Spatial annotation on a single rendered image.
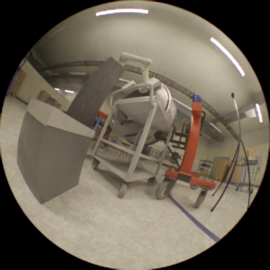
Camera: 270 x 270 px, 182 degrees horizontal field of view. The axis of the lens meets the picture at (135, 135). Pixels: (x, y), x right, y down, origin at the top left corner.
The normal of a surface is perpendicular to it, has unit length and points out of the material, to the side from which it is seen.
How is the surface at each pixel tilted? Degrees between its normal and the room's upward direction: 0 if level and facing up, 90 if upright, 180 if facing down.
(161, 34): 180
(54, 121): 90
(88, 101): 90
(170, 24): 180
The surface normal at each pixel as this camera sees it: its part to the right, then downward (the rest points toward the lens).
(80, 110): 0.67, 0.11
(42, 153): 0.94, 0.35
